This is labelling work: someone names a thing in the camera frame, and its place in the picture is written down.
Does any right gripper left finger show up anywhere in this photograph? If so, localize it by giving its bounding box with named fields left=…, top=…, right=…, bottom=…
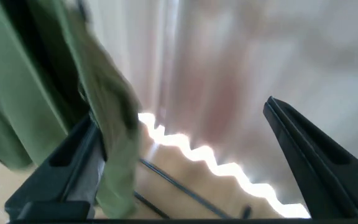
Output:
left=4, top=114, right=108, bottom=220

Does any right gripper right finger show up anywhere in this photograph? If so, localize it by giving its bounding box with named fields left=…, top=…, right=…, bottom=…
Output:
left=262, top=95, right=358, bottom=219

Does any green sleeveless top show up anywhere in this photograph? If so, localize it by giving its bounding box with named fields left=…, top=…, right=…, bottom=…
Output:
left=0, top=0, right=143, bottom=219

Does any black clothes rack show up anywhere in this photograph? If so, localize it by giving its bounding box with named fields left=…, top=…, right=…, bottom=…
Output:
left=133, top=157, right=254, bottom=220

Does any beige curtain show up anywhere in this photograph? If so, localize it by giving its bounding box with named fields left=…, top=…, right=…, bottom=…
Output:
left=82, top=0, right=358, bottom=206

